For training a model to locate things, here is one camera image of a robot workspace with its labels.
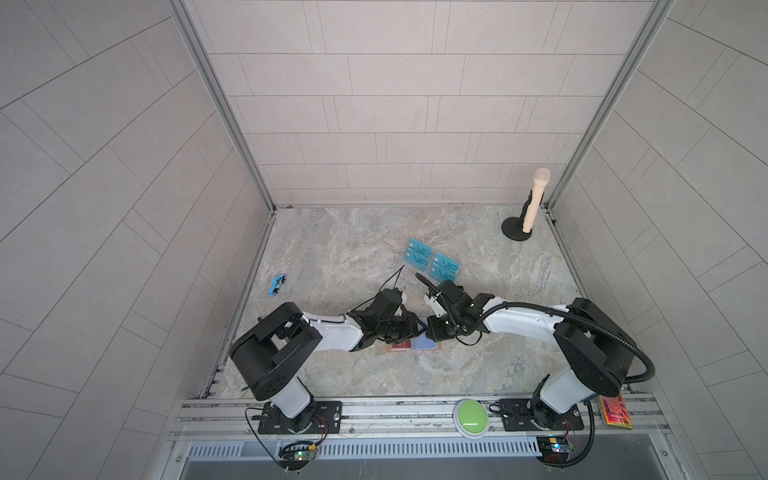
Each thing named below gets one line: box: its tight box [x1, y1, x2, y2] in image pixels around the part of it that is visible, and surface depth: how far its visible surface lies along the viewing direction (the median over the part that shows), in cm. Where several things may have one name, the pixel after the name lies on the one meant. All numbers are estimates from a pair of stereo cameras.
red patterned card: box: [600, 395, 633, 429], surface depth 72 cm
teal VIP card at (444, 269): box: [430, 251, 461, 282], surface depth 92 cm
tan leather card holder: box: [387, 332, 442, 352], surface depth 84 cm
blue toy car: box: [268, 273, 286, 297], surface depth 94 cm
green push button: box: [453, 398, 489, 439], surface depth 71 cm
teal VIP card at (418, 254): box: [404, 237, 433, 272], surface depth 95 cm
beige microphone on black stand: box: [501, 168, 551, 241], surface depth 96 cm
